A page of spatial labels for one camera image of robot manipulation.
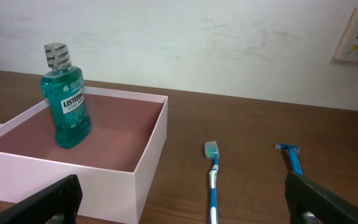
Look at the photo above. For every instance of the blue disposable razor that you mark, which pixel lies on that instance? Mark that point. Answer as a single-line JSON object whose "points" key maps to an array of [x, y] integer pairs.
{"points": [[292, 153]]}

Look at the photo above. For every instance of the white open cardboard box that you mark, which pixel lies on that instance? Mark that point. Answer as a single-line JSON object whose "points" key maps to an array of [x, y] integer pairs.
{"points": [[115, 163]]}

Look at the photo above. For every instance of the blue white toothbrush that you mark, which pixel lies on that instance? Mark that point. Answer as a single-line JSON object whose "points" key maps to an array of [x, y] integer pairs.
{"points": [[212, 152]]}

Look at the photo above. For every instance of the teal mouthwash bottle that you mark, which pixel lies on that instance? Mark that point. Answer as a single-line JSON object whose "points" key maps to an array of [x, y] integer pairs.
{"points": [[63, 87]]}

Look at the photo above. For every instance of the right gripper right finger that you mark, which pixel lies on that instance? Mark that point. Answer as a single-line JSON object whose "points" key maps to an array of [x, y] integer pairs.
{"points": [[309, 202]]}

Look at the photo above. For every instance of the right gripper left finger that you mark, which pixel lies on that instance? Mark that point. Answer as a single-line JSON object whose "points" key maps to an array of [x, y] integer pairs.
{"points": [[57, 203]]}

